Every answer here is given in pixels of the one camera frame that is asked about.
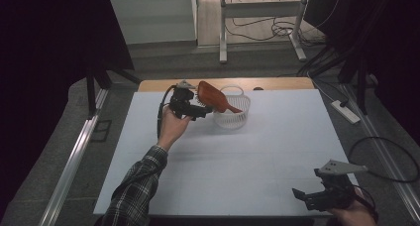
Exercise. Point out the white panel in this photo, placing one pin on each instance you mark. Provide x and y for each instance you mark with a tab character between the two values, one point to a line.
152	19

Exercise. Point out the aluminium floor rail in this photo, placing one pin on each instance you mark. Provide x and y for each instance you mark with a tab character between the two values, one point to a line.
71	166
383	146

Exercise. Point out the black tripod legs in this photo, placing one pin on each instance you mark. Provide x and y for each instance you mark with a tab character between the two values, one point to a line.
361	84

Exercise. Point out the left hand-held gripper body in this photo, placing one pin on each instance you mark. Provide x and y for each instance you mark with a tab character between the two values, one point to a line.
181	98

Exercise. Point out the person's right hand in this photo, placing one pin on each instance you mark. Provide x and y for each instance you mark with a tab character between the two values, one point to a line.
355	217

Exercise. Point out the black rectangular floor frame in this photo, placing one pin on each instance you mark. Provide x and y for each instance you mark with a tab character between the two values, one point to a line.
101	131

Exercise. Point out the white metal stand frame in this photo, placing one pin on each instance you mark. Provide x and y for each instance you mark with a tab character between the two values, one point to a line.
261	9

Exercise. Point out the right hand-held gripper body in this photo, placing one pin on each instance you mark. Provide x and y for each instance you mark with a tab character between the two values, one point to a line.
340	189

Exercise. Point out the small dark object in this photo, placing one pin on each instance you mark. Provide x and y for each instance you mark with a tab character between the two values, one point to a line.
258	88

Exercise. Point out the person's left hand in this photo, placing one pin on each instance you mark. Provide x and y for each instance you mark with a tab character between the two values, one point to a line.
171	128

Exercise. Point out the white power strip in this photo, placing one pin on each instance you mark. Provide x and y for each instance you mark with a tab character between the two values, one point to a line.
346	113

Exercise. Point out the black metal stand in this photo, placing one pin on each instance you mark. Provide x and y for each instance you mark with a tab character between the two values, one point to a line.
99	79

